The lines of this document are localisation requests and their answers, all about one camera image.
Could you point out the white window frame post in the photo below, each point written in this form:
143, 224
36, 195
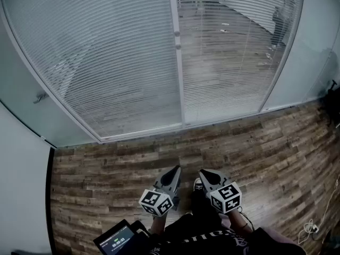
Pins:
178, 76

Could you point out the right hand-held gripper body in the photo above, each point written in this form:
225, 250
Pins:
225, 196

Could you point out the person's black shirt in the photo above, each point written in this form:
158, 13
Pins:
212, 240

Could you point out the person's right forearm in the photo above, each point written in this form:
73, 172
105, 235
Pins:
236, 220

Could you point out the black tablet with screen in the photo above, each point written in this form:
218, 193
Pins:
117, 239

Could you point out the frosted glass panel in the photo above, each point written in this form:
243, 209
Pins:
305, 49

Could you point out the white power adapter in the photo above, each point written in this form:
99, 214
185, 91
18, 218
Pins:
315, 228

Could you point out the black and white sneaker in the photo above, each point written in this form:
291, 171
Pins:
197, 185

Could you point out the frosted glass door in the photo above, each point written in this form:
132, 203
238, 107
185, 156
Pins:
32, 76

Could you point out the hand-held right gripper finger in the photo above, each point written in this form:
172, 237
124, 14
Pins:
206, 186
216, 179

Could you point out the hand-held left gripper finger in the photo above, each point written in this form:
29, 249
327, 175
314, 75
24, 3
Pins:
176, 183
163, 182

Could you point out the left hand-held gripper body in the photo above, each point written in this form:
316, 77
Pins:
156, 202

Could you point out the person's black trousers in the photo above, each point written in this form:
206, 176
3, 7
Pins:
202, 206

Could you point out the black equipment stand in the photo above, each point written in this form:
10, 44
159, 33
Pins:
332, 102

